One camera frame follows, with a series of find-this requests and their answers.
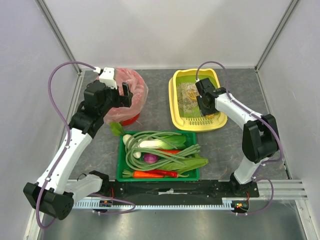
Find pink plastic bin liner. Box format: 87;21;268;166
104;68;149;125

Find orange litter scoop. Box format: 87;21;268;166
186;90;215;119

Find red trash bin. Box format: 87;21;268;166
120;113;140;126

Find yellow litter box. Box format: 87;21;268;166
168;68;228;132

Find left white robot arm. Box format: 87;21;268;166
23;80;133;220

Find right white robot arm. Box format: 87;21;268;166
195;78;282;194

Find grey cat litter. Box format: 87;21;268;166
176;82;202;118

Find white radish with leaves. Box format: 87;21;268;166
109;122;132;146

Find green bok choy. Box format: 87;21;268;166
159;134;187;150

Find green long beans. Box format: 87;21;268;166
124;131;200;171

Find white small mushroom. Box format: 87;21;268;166
133;152;142;159

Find white green leek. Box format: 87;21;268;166
138;139;175;150

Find green vegetable tray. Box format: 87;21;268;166
116;130;200;182

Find green lettuce leaf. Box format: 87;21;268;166
158;155;209;174

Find orange carrot middle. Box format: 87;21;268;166
159;149;181;155

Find orange carrot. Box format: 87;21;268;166
122;170;164;179
159;149;181;155

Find purple onion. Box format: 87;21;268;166
143;153;159;164

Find orange carrot front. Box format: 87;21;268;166
122;170;164;179

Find red chili pepper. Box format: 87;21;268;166
148;169;189;178

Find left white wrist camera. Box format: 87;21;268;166
94;67;118;89

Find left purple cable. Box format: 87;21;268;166
35;61;101;229

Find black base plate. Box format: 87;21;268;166
103;179;260;199

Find grey slotted cable duct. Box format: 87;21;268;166
73;197;246;211

